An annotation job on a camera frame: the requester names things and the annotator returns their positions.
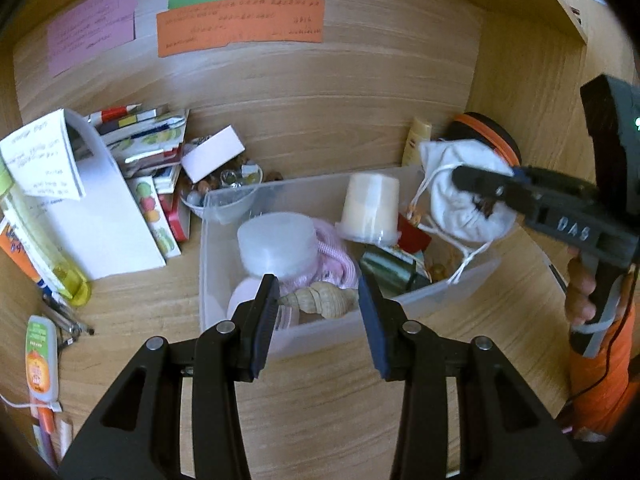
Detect orange black round case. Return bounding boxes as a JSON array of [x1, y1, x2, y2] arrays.
[[442, 112, 522, 171]]

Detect red small box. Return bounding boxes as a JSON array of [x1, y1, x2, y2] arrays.
[[397, 214, 432, 253]]

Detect clear plastic storage bin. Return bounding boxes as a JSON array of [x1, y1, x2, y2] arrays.
[[199, 164, 502, 361]]

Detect white round plastic jar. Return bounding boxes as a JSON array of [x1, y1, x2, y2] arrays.
[[236, 211, 319, 280]]

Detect orange marker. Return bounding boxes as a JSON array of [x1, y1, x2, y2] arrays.
[[30, 405, 56, 436]]

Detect yellow lotion bottle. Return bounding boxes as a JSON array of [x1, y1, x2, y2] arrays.
[[402, 117, 433, 167]]

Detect printed white paper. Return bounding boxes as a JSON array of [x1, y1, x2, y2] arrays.
[[0, 110, 86, 201]]

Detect clear bowl of pebbles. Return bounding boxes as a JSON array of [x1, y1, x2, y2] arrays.
[[180, 160, 264, 221]]

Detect red white marker pen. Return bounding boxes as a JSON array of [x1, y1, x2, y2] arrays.
[[87, 101, 143, 123]]

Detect black pens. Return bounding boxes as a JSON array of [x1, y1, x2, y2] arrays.
[[42, 292, 96, 338]]

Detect fruit print candy box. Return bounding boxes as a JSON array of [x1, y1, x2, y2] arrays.
[[127, 175, 182, 259]]

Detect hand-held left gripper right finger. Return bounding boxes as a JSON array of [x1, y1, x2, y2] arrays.
[[357, 272, 583, 480]]

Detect orange paper note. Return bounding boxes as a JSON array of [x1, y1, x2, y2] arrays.
[[156, 0, 326, 58]]

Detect person's right forearm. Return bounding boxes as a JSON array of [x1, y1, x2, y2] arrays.
[[567, 280, 636, 436]]

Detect pink paper note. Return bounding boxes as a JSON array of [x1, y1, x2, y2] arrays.
[[47, 0, 138, 77]]

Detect sticky flag strip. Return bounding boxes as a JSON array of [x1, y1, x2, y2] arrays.
[[97, 110, 171, 136]]

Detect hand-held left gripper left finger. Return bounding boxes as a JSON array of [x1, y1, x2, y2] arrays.
[[57, 274, 281, 480]]

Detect wooden desktop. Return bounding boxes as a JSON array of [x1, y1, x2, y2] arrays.
[[0, 100, 601, 480]]

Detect person's right hand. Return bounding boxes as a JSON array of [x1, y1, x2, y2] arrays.
[[564, 254, 599, 327]]

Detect dark green glass bottle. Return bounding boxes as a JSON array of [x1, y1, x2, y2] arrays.
[[360, 247, 431, 296]]

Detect clear bottle with yellow base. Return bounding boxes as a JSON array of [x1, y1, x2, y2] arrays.
[[0, 167, 93, 308]]

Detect white envelope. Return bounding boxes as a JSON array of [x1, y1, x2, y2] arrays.
[[30, 110, 167, 281]]

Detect cream plastic cup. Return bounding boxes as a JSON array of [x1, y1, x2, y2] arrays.
[[335, 172, 402, 246]]

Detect orange packet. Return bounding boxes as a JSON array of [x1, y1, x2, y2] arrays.
[[0, 220, 43, 288]]

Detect white face mask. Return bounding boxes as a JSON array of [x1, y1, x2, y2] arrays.
[[407, 139, 518, 286]]

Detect pink knitted cord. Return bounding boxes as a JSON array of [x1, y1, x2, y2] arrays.
[[280, 220, 362, 306]]

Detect white cardboard box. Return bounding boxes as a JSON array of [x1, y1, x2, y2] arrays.
[[181, 125, 246, 182]]

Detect beige seashell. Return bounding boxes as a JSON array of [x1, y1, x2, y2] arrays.
[[277, 281, 360, 320]]

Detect green orange tube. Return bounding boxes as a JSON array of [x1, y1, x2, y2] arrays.
[[26, 315, 61, 403]]

